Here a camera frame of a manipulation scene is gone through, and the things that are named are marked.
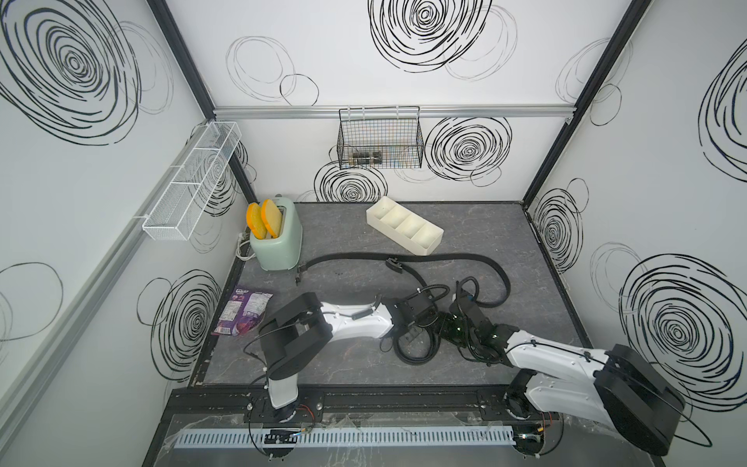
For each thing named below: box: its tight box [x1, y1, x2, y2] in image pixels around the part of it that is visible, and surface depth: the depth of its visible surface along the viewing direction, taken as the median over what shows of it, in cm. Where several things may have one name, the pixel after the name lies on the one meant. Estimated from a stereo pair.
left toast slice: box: [246, 202, 268, 241], surface depth 89 cm
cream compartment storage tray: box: [365, 196, 445, 256], surface depth 110 cm
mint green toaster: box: [249, 196, 304, 272], surface depth 98 cm
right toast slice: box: [260, 198, 283, 239], surface depth 93 cm
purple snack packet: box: [211, 287, 274, 337], surface depth 84 cm
